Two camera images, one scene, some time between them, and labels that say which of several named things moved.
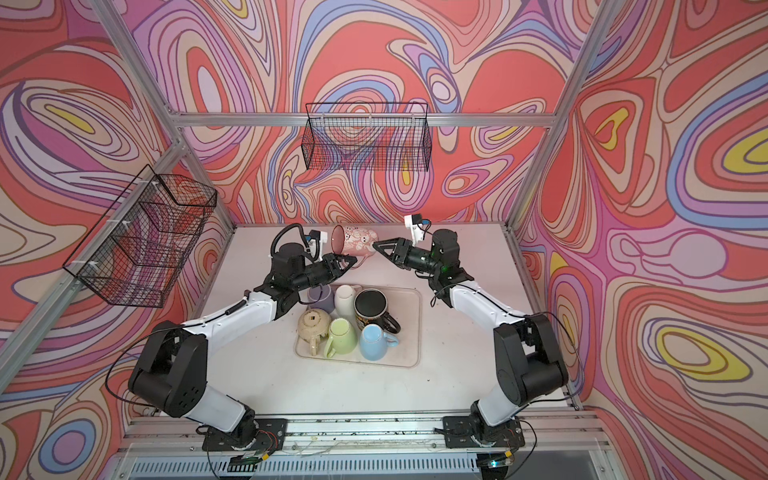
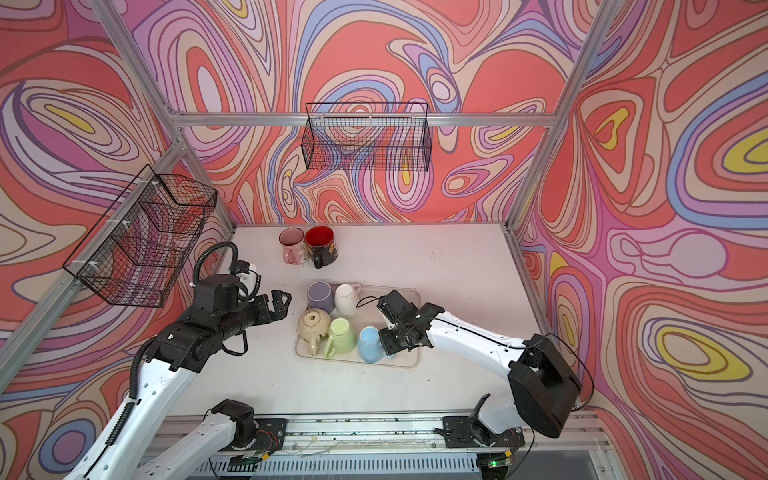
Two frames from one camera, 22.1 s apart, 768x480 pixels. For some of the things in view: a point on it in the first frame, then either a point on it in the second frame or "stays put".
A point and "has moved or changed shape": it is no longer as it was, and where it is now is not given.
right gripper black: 402,248 → 390,347
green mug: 343,338 stays put
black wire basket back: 372,136 stays put
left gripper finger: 339,263 → 281,301
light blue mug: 374,341 stays put
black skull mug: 370,306 has moved or changed shape
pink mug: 356,241 has moved or changed shape
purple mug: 321,296 stays put
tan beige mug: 313,324 stays put
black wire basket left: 137,253 stays put
